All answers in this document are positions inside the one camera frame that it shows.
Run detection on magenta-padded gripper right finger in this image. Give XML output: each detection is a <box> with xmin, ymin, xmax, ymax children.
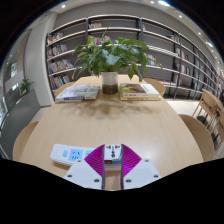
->
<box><xmin>120</xmin><ymin>143</ymin><xmax>163</xmax><ymax>190</ymax></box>

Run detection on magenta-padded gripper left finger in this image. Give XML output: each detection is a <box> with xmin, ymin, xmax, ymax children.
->
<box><xmin>63</xmin><ymin>143</ymin><xmax>107</xmax><ymax>190</ymax></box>

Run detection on small white charger block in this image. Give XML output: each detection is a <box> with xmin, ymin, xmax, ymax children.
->
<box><xmin>103</xmin><ymin>143</ymin><xmax>123</xmax><ymax>172</ymax></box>

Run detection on white power strip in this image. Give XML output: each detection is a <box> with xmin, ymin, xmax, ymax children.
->
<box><xmin>49</xmin><ymin>143</ymin><xmax>96</xmax><ymax>167</ymax></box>

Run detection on round-backed wooden chair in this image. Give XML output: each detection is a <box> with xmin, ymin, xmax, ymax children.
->
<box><xmin>53</xmin><ymin>82</ymin><xmax>73</xmax><ymax>98</ymax></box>
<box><xmin>143</xmin><ymin>77</ymin><xmax>167</xmax><ymax>98</ymax></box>
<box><xmin>12</xmin><ymin>120</ymin><xmax>40</xmax><ymax>162</ymax></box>
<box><xmin>178</xmin><ymin>113</ymin><xmax>216</xmax><ymax>163</ymax></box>

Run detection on white and blue book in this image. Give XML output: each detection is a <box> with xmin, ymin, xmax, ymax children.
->
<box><xmin>54</xmin><ymin>84</ymin><xmax>101</xmax><ymax>104</ymax></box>

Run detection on yellow-edged book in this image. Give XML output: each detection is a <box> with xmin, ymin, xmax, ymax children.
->
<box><xmin>118</xmin><ymin>82</ymin><xmax>162</xmax><ymax>102</ymax></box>

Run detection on slatted light wooden chair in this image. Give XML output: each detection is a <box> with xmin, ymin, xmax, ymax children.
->
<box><xmin>209</xmin><ymin>109</ymin><xmax>224</xmax><ymax>158</ymax></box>
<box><xmin>192</xmin><ymin>88</ymin><xmax>224</xmax><ymax>134</ymax></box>

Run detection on small background potted plant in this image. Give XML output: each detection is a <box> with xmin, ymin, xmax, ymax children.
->
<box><xmin>18</xmin><ymin>78</ymin><xmax>34</xmax><ymax>96</ymax></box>

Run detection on green potted plant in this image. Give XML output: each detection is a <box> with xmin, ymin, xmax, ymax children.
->
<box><xmin>70</xmin><ymin>29</ymin><xmax>164</xmax><ymax>95</ymax></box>

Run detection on grey bookshelf unit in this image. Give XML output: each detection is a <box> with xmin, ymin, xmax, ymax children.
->
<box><xmin>45</xmin><ymin>13</ymin><xmax>224</xmax><ymax>101</ymax></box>

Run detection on round ceiling lights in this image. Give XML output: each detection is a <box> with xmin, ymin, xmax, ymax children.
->
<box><xmin>60</xmin><ymin>0</ymin><xmax>214</xmax><ymax>48</ymax></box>

